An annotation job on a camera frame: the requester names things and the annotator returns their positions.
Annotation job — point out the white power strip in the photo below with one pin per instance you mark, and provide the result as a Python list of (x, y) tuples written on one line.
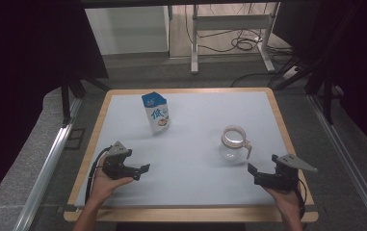
[(291, 72)]

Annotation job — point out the white table mat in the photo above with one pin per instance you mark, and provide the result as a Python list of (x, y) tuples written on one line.
[(190, 160)]

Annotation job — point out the clear glass pitcher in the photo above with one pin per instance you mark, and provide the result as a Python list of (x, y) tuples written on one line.
[(234, 144)]

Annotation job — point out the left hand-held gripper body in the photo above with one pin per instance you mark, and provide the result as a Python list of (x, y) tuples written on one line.
[(115, 165)]

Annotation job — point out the black square floor frame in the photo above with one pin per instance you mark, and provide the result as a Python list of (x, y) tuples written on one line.
[(75, 139)]

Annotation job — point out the white cabinet panel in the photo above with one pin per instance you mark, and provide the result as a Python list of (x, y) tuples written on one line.
[(126, 30)]

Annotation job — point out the dark curtain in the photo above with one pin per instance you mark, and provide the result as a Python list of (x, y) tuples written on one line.
[(361, 64), (20, 64)]

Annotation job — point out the black stand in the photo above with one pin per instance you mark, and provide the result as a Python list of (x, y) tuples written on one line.
[(65, 102), (327, 99)]

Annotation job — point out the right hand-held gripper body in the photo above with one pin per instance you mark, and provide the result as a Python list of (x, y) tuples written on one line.
[(280, 179)]

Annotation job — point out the aluminium rail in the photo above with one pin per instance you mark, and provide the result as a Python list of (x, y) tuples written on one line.
[(44, 173), (348, 160)]

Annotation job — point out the white metal desk frame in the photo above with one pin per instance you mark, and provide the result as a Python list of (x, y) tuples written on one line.
[(232, 22)]

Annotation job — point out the person's right hand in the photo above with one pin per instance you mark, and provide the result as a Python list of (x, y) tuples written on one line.
[(288, 202)]

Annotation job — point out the wooden-edged table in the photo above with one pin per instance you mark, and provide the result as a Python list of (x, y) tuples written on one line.
[(187, 215)]

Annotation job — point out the person's left hand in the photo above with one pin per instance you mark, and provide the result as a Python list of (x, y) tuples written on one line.
[(102, 187)]

